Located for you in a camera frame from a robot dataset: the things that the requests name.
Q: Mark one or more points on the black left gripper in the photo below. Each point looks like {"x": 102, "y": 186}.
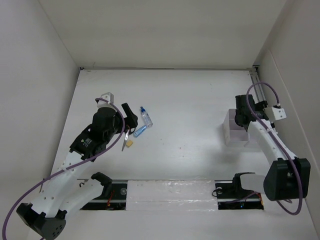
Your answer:
{"x": 131, "y": 120}

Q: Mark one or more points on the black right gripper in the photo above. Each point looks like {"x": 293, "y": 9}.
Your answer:
{"x": 259, "y": 106}

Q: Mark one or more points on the blue correction tape dispenser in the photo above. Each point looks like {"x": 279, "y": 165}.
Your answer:
{"x": 139, "y": 131}

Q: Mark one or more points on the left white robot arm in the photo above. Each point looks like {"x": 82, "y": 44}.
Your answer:
{"x": 47, "y": 214}

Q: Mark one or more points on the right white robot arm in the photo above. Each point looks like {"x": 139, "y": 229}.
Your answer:
{"x": 288, "y": 176}

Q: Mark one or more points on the clear compartment organizer box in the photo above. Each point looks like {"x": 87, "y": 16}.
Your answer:
{"x": 234, "y": 135}

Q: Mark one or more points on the yellow eraser block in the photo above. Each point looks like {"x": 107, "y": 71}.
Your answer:
{"x": 129, "y": 143}

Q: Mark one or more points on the black handled scissors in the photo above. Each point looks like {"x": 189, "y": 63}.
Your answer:
{"x": 127, "y": 137}

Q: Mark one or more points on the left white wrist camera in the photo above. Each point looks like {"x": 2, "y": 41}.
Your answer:
{"x": 106, "y": 98}

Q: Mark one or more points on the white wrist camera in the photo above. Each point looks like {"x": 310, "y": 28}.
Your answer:
{"x": 106, "y": 98}
{"x": 275, "y": 114}

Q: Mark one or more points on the aluminium frame rail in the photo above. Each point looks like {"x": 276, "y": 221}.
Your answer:
{"x": 258, "y": 89}

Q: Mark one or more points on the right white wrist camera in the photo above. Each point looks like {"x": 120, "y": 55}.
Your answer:
{"x": 275, "y": 114}

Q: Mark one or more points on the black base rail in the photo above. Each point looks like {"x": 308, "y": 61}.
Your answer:
{"x": 174, "y": 195}

